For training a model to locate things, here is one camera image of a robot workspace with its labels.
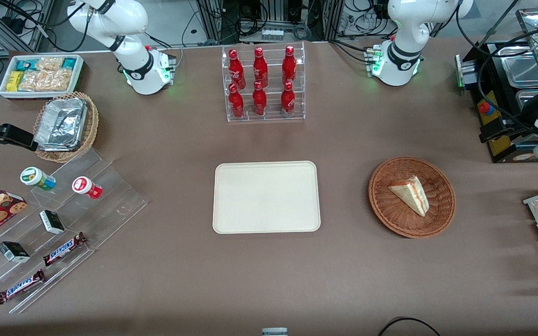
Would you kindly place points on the red emergency stop button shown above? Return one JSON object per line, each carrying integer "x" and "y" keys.
{"x": 485, "y": 108}

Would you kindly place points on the white rectangular snack bin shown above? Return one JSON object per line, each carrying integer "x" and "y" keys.
{"x": 79, "y": 70}

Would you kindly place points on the small grey white device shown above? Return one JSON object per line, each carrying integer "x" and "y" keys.
{"x": 274, "y": 332}

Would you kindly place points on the red cola bottle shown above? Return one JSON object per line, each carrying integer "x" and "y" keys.
{"x": 289, "y": 65}
{"x": 236, "y": 70}
{"x": 287, "y": 101}
{"x": 259, "y": 101}
{"x": 260, "y": 69}
{"x": 236, "y": 103}

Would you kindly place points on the black food warmer machine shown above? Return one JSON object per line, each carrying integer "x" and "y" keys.
{"x": 491, "y": 56}

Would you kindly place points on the large clear cracker bag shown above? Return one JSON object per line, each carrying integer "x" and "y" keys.
{"x": 45, "y": 80}

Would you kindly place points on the white power strip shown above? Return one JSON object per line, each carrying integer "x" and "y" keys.
{"x": 272, "y": 34}

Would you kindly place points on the stack of foil containers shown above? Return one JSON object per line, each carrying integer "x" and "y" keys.
{"x": 61, "y": 123}

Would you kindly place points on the snickers chocolate bar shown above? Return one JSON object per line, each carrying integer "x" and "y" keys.
{"x": 63, "y": 249}
{"x": 20, "y": 286}

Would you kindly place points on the red lid snack cup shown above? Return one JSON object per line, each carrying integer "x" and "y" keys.
{"x": 84, "y": 185}

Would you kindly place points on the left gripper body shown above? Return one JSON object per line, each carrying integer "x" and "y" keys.
{"x": 516, "y": 127}

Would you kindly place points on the small clear cracker bag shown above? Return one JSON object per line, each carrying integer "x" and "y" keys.
{"x": 49, "y": 63}

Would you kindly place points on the round brown wicker basket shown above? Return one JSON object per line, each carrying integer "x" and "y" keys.
{"x": 399, "y": 219}

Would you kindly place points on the silver box with green light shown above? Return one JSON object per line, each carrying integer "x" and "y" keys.
{"x": 467, "y": 72}

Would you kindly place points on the cream rectangular tray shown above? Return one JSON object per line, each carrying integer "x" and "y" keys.
{"x": 266, "y": 197}

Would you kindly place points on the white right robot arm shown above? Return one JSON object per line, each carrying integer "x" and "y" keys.
{"x": 133, "y": 18}

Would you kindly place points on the small black white box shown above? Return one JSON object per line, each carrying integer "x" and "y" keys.
{"x": 13, "y": 252}
{"x": 52, "y": 222}

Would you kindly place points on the yellow snack packet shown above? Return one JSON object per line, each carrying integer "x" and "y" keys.
{"x": 14, "y": 81}

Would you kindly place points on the triangular sandwich wedge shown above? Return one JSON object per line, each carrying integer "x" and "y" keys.
{"x": 411, "y": 193}

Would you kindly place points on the light wicker basket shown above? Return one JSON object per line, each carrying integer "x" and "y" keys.
{"x": 90, "y": 135}

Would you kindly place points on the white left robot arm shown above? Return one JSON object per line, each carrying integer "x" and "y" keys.
{"x": 404, "y": 28}

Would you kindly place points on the clear acrylic stepped display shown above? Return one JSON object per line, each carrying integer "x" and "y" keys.
{"x": 110, "y": 205}

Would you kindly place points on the teal snack packet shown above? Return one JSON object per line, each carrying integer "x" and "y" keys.
{"x": 26, "y": 64}
{"x": 69, "y": 63}

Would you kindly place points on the green lid snack cup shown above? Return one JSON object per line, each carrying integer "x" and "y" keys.
{"x": 35, "y": 177}

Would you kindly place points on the clear acrylic bottle rack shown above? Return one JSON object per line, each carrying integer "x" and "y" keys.
{"x": 272, "y": 114}

